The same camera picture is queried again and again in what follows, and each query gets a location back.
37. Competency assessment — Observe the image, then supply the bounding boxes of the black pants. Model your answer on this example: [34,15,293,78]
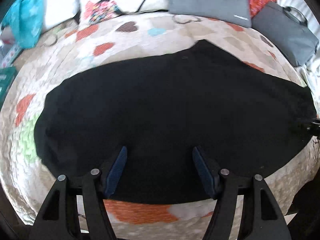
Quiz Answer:
[34,40,317,204]

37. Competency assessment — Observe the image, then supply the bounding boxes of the heart-patterned quilt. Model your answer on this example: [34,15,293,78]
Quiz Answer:
[1,12,319,239]

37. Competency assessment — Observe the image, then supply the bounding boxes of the dark grey laptop bag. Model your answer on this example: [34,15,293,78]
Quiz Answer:
[252,2,319,67]

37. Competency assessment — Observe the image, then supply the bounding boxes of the light grey IPASON laptop bag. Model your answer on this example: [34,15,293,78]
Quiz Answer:
[168,0,252,28]

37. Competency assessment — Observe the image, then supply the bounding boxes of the teal star scarf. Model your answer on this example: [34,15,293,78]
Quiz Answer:
[1,0,44,49]

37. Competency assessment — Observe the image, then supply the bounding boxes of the plain white pillow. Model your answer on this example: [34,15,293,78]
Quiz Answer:
[42,0,80,33]

